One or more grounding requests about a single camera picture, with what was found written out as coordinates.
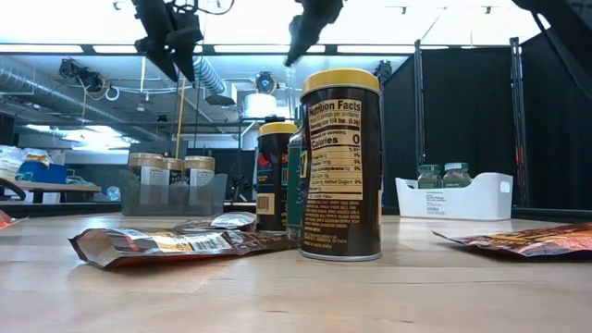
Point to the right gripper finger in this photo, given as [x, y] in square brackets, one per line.
[303, 37]

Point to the black ceiling device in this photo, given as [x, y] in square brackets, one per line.
[76, 71]

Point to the yellow lid spice can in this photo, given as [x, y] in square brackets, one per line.
[273, 185]
[340, 185]

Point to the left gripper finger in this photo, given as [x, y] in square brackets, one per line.
[164, 60]
[187, 51]

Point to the clear plastic bag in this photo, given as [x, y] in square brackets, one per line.
[9, 162]

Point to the tan lid spice jar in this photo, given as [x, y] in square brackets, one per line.
[200, 164]
[145, 162]
[175, 164]

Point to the green lid spice jar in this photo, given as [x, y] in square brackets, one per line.
[457, 175]
[294, 194]
[429, 176]

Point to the black curtain post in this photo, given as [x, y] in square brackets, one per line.
[419, 115]
[517, 115]

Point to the black aluminium table frame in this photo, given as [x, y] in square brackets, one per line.
[60, 209]

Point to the white ceiling cylinder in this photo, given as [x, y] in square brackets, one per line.
[259, 106]

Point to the brown spice packet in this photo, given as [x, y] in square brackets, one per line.
[222, 221]
[162, 242]

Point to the corrugated flexible duct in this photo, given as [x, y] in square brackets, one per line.
[205, 74]

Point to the orange spice packet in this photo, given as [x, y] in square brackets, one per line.
[532, 242]

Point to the blue box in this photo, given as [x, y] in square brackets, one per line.
[44, 175]

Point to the silver ceiling duct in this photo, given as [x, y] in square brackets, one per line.
[37, 92]

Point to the black curtain partition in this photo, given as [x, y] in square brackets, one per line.
[462, 115]

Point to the wooden desk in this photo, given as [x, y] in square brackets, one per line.
[55, 188]

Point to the grey translucent deep bin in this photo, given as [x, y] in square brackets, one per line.
[162, 201]

